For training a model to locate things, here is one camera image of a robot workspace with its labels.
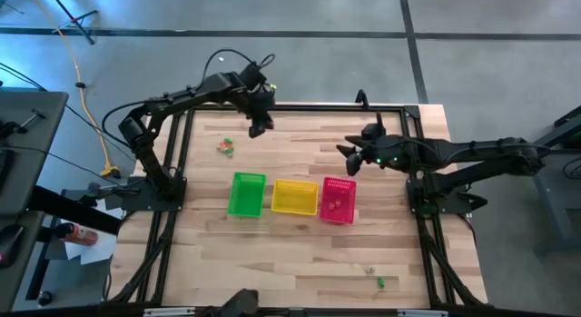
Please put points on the small pale skull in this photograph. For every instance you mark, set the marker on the small pale skull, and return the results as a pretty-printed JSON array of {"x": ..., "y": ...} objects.
[{"x": 370, "y": 270}]

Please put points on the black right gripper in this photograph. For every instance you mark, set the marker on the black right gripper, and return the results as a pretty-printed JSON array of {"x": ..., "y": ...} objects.
[{"x": 386, "y": 153}]

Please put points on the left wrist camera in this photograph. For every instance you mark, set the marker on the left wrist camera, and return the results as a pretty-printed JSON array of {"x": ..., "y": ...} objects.
[{"x": 252, "y": 75}]

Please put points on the black arched frame bracket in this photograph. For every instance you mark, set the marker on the black arched frame bracket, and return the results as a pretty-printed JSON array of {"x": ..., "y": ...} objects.
[{"x": 361, "y": 99}]

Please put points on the grey side table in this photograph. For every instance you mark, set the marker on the grey side table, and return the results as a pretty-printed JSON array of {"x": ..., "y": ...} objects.
[{"x": 41, "y": 126}]

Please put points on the orange spray can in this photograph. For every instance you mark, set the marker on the orange spray can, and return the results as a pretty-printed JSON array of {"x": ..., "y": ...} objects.
[{"x": 79, "y": 235}]

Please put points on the black desk clamp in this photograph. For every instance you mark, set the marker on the black desk clamp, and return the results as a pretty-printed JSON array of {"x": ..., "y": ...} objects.
[{"x": 93, "y": 190}]

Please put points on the black tripod stand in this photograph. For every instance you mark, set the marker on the black tripod stand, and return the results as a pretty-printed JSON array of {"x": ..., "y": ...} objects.
[{"x": 74, "y": 21}]

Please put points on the yellow plastic basket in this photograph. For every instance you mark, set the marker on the yellow plastic basket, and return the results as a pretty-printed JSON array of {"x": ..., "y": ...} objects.
[{"x": 295, "y": 196}]

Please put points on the green plastic basket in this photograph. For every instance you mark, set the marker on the green plastic basket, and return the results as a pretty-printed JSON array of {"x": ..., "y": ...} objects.
[{"x": 240, "y": 208}]

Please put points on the red plastic basket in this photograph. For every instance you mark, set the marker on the red plastic basket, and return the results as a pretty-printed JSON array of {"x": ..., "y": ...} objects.
[{"x": 347, "y": 190}]

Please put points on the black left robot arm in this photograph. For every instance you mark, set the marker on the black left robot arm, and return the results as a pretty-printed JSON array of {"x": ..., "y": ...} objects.
[{"x": 181, "y": 99}]

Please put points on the black computer mouse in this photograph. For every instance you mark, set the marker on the black computer mouse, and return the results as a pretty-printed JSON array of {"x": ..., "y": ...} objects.
[{"x": 10, "y": 244}]

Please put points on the black round knob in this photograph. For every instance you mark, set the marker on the black round knob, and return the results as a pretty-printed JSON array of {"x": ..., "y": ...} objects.
[{"x": 45, "y": 299}]

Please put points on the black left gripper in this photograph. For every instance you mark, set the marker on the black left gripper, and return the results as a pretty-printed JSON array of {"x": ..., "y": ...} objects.
[{"x": 261, "y": 103}]

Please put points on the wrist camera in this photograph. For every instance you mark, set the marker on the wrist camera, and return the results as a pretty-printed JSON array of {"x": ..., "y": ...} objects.
[
  {"x": 252, "y": 75},
  {"x": 374, "y": 130}
]

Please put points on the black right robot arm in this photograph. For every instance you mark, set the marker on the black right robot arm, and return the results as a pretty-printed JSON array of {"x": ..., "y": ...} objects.
[{"x": 476, "y": 151}]

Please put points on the grey metal cart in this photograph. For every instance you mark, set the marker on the grey metal cart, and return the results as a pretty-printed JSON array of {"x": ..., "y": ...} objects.
[{"x": 549, "y": 203}]

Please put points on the black support beam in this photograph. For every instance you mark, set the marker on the black support beam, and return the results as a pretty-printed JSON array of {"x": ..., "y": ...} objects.
[{"x": 68, "y": 208}]

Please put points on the white paper sheets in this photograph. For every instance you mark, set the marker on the white paper sheets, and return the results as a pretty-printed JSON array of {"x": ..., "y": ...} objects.
[{"x": 97, "y": 251}]

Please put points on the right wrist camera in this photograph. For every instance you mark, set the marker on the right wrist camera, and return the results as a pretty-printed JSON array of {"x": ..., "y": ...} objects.
[{"x": 374, "y": 130}]

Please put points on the silver bracket plate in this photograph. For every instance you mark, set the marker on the silver bracket plate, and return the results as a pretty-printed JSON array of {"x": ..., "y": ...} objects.
[
  {"x": 422, "y": 313},
  {"x": 168, "y": 312}
]

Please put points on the black hand tool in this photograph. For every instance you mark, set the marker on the black hand tool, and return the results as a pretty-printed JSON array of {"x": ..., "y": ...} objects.
[{"x": 9, "y": 126}]

